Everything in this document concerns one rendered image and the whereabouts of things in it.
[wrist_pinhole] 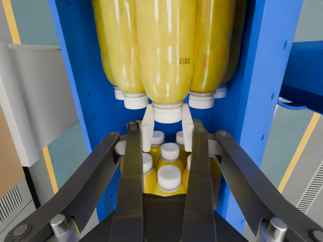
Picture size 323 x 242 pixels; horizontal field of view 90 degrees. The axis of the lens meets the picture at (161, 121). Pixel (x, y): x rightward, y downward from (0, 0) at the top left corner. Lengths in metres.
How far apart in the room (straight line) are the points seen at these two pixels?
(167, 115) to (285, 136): 1.70
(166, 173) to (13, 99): 0.41
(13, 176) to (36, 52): 0.34
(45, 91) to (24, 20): 1.15
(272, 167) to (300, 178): 0.34
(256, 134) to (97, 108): 0.26
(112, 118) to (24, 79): 0.29
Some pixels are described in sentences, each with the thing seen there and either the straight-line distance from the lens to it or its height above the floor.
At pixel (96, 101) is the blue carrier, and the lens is 0.32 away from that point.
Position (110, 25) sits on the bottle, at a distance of 0.24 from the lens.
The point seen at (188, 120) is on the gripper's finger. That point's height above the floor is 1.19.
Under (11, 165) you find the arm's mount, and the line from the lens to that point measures 0.59.
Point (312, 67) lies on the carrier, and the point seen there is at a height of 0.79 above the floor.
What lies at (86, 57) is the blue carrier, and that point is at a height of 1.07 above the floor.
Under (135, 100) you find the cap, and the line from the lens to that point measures 0.25.
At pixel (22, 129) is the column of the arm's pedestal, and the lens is 0.55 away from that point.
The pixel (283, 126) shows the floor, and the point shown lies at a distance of 1.80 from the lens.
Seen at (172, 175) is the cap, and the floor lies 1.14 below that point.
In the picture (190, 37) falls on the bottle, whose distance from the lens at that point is 0.19.
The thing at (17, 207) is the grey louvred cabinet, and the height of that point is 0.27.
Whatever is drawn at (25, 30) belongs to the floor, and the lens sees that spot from 1.74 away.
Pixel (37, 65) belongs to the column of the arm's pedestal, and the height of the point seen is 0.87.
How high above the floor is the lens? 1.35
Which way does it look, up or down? 66 degrees down
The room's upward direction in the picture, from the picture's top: 173 degrees counter-clockwise
